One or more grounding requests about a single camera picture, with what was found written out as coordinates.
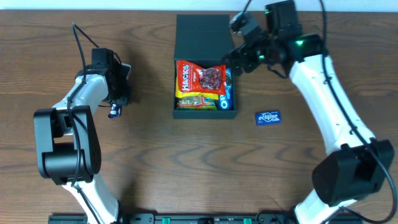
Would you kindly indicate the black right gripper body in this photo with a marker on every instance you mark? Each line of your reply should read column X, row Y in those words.
column 244, row 55

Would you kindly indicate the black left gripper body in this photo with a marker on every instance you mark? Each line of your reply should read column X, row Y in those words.
column 119, row 98

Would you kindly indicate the dark blue Cadbury chocolate bar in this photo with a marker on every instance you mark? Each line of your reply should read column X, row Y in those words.
column 115, row 111

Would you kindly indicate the red Hacks candy bag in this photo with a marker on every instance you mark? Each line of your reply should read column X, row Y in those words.
column 193, row 78

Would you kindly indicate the blue Oreo cookie pack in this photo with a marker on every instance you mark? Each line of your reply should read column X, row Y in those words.
column 225, row 102

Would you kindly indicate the yellow Hacks candy bag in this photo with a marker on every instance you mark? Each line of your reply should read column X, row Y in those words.
column 180, row 94

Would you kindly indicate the blue Eclipse mint box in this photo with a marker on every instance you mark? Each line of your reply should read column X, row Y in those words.
column 268, row 118

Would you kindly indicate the green Haribo gummy bag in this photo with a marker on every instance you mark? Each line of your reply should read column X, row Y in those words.
column 196, row 103

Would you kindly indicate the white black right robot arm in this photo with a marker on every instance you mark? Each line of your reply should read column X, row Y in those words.
column 357, row 163

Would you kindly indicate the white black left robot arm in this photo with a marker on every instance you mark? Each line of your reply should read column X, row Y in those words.
column 67, row 145

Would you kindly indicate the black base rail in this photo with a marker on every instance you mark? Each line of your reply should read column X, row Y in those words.
column 264, row 217

